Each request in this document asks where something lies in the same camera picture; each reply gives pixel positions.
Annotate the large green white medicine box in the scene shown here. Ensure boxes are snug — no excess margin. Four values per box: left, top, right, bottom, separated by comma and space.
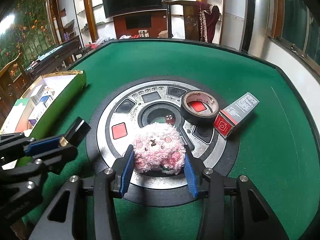
1, 98, 29, 134

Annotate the blue white medicine box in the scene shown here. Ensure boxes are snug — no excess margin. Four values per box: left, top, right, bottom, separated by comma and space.
37, 94, 54, 108

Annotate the grey red narrow box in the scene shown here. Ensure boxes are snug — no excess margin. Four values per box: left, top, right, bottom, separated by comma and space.
213, 92, 260, 139

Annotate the pink fluffy plush toy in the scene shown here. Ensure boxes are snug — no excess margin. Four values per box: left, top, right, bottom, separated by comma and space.
132, 122, 185, 175

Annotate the small white grey box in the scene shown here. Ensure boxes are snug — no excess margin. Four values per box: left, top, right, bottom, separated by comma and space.
30, 84, 46, 105

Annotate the gold rimmed white storage box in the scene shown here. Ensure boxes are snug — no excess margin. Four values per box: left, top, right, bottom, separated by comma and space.
1, 70, 87, 139

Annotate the wooden armchair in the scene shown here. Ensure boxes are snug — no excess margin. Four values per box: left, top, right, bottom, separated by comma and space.
1, 52, 32, 119

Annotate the round mahjong table control panel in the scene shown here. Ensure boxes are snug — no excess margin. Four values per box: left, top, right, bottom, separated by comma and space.
86, 76, 240, 207

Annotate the red brown tv cabinet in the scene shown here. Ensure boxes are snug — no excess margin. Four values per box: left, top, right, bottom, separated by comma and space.
113, 9, 167, 38

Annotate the wooden chair with red cloth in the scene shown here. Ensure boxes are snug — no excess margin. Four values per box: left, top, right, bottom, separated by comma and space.
161, 0, 220, 43

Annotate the window with green grille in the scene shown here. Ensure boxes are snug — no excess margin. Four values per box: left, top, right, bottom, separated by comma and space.
271, 0, 319, 74

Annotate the floral wall mural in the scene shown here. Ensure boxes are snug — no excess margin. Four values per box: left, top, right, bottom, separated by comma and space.
1, 0, 55, 69

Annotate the wooden wall shelving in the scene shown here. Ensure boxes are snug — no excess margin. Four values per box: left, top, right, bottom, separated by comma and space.
58, 0, 116, 46

